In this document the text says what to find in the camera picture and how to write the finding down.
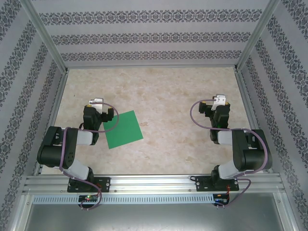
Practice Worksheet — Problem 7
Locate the green paper sheet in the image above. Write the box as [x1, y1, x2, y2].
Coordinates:
[102, 110, 144, 150]

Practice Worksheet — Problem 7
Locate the aluminium side rail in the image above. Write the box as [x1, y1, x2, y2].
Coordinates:
[33, 69, 69, 175]
[235, 69, 272, 174]

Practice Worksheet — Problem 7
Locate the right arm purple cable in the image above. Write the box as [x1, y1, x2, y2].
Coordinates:
[190, 97, 268, 210]

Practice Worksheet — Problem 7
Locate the slotted grey cable duct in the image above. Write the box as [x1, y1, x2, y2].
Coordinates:
[32, 194, 215, 205]

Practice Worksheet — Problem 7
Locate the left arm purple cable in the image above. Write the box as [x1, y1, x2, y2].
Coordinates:
[59, 102, 120, 211]

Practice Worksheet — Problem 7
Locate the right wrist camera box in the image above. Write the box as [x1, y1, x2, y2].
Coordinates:
[211, 94, 227, 111]

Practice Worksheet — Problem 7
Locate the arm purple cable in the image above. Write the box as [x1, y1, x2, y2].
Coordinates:
[190, 97, 268, 210]
[59, 102, 120, 211]

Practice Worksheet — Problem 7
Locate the aluminium frame post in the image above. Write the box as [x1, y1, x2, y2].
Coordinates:
[234, 0, 281, 72]
[19, 0, 69, 73]

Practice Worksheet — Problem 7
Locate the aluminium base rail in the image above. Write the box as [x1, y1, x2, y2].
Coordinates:
[23, 175, 286, 193]

